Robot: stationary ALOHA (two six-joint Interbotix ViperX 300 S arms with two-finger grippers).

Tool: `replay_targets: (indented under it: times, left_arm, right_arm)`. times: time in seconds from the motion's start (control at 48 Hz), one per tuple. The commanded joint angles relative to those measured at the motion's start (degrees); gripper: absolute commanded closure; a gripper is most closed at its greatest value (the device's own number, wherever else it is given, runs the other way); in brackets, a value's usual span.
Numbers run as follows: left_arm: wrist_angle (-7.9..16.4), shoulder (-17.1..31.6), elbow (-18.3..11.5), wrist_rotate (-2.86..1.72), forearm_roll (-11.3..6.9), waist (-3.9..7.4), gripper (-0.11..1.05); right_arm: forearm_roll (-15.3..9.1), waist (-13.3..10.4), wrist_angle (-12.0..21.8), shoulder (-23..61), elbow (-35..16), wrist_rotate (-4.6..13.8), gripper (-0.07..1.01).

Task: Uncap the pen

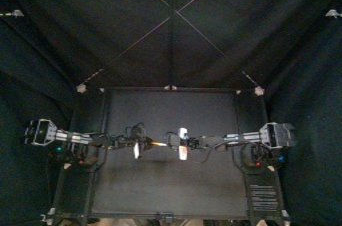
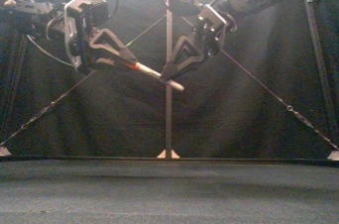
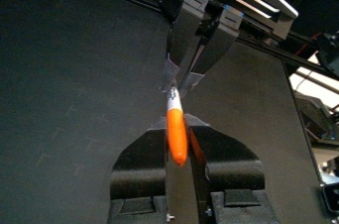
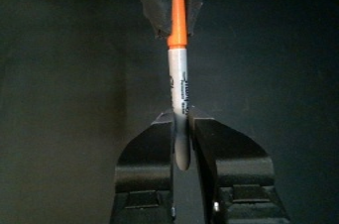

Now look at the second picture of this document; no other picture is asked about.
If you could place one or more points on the grey marker pen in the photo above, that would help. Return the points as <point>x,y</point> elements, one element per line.
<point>152,74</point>

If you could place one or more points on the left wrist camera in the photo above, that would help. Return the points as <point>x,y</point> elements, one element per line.
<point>98,10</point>

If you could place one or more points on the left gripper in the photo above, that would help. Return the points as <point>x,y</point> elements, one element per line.
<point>72,33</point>

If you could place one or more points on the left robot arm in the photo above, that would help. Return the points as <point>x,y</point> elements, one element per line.
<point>27,8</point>

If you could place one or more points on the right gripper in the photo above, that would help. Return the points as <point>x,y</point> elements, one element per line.
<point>213,29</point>

